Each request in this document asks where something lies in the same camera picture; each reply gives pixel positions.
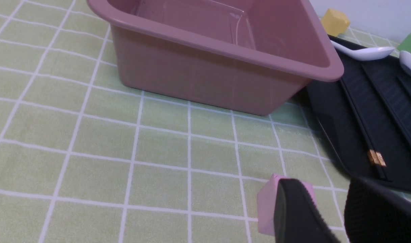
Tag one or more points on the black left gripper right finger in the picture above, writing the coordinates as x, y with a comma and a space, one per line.
374, 214

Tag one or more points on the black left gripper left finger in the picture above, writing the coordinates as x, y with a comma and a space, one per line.
296, 218

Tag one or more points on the pink cube block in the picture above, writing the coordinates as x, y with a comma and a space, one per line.
266, 204

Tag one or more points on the black cutlery tray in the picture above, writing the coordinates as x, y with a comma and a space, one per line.
382, 92

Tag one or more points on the pink plastic bin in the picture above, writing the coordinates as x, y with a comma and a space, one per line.
249, 56

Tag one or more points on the yellow cube block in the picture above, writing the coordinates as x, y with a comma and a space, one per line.
335, 22

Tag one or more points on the green checked tablecloth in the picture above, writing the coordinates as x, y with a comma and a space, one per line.
84, 159

